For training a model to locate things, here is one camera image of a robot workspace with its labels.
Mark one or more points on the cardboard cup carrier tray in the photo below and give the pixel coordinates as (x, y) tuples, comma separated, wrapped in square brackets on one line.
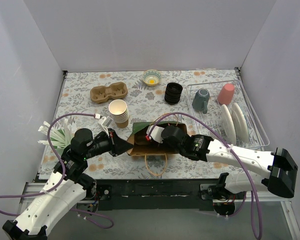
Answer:
[(101, 94)]

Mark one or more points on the white plate front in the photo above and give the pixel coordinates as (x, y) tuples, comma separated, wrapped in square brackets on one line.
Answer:
[(228, 124)]

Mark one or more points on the white plate rear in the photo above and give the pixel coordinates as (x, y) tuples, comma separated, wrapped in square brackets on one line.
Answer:
[(240, 123)]

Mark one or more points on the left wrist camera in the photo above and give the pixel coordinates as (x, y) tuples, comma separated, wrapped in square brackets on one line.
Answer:
[(103, 122)]

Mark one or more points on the white plate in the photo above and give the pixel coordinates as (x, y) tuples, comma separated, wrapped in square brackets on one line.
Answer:
[(240, 123), (228, 124)]

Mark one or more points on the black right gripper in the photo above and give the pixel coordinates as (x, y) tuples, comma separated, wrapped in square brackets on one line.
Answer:
[(166, 132)]

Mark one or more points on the green brown paper bag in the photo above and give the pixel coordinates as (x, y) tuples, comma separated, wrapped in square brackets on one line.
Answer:
[(146, 148)]

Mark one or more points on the green straw holder cup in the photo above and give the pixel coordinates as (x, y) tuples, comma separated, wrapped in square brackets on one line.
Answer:
[(60, 139)]

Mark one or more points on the yellow patterned bowl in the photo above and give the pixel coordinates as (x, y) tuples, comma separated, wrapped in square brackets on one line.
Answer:
[(151, 77)]

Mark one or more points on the floral tablecloth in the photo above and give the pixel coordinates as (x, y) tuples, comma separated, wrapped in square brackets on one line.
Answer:
[(145, 104)]

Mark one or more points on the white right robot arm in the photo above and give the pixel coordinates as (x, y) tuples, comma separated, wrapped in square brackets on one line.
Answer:
[(263, 170)]

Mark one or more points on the stack of black lids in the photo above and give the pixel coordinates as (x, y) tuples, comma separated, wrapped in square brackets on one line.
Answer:
[(173, 93)]

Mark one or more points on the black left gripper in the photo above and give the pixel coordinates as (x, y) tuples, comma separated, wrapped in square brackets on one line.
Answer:
[(112, 143)]

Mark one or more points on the pink plastic cup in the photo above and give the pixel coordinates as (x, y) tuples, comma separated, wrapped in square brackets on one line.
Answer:
[(226, 94)]

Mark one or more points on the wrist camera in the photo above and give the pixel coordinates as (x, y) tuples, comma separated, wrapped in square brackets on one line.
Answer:
[(154, 133), (103, 122)]

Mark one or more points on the white wire dish rack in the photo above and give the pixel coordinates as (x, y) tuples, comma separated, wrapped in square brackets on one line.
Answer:
[(258, 137)]

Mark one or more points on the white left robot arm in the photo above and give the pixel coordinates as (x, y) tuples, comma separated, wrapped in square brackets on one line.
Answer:
[(67, 184)]

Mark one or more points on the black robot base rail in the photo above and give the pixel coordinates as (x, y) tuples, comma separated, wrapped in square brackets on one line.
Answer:
[(148, 194)]

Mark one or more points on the stack of paper cups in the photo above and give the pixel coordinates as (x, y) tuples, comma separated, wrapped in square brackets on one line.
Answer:
[(118, 109)]

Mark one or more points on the dark teal mug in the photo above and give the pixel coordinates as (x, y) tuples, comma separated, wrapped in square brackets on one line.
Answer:
[(201, 100)]

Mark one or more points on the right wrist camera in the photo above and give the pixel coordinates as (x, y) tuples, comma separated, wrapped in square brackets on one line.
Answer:
[(154, 133)]

